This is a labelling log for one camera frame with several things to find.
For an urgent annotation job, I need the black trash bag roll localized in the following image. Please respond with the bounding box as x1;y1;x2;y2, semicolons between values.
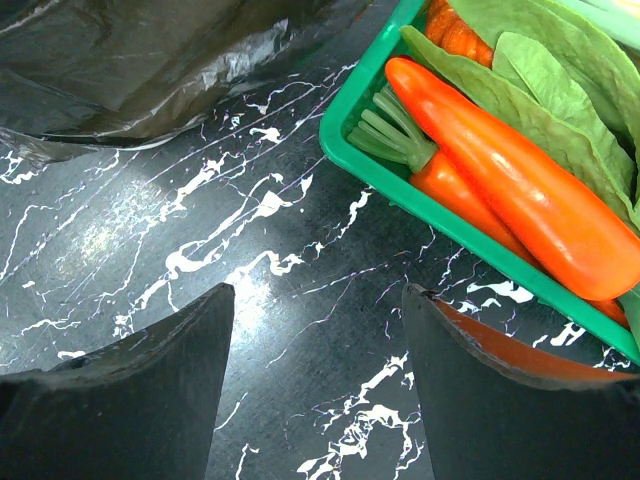
1;0;366;166

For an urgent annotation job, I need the large orange carrot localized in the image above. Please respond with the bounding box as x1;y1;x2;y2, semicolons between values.
385;57;639;301

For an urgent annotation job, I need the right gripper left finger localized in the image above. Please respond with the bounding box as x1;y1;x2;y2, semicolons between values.
1;283;235;479

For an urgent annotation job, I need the green plastic basket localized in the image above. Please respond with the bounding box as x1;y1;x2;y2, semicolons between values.
319;1;639;364

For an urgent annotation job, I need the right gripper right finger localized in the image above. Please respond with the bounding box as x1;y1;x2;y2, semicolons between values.
402;283;639;479

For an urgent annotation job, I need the green leafy vegetable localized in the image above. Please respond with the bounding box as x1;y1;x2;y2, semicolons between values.
401;1;639;332

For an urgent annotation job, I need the small orange carrot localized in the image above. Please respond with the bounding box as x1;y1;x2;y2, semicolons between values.
347;89;631;329

